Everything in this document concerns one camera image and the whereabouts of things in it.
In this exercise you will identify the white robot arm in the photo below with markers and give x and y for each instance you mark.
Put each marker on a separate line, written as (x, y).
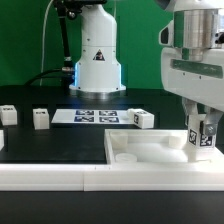
(192, 58)

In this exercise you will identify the white square tabletop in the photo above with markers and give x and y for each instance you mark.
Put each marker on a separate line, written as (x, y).
(153, 146)

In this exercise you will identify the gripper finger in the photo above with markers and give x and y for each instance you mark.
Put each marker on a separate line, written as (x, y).
(211, 120)
(190, 108)

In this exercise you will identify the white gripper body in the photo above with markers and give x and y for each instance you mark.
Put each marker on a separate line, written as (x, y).
(202, 82)

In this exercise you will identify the white L-shaped obstacle fence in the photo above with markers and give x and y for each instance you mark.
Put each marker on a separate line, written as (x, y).
(190, 176)

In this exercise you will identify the black camera pole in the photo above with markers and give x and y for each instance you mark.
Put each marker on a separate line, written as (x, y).
(70, 9)

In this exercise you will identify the white sheet with markers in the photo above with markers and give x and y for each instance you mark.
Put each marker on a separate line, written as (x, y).
(85, 116)

